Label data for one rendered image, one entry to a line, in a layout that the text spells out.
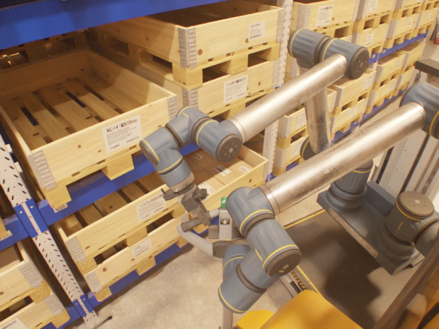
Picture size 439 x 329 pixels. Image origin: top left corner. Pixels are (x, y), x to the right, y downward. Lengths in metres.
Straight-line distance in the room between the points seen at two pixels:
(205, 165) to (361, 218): 1.42
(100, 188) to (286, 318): 1.16
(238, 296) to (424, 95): 0.87
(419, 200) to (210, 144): 1.26
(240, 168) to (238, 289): 2.02
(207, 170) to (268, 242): 2.03
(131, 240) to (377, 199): 1.63
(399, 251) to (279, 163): 1.41
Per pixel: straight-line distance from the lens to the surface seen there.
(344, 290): 2.34
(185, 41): 1.68
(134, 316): 2.58
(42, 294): 2.07
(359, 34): 3.32
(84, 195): 1.80
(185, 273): 2.69
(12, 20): 1.40
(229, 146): 1.02
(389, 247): 2.03
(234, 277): 0.89
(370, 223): 2.19
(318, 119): 1.87
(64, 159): 1.57
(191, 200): 1.14
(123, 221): 1.95
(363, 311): 2.31
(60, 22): 1.44
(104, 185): 1.82
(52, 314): 2.25
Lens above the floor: 2.27
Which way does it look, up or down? 38 degrees down
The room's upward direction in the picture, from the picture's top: straight up
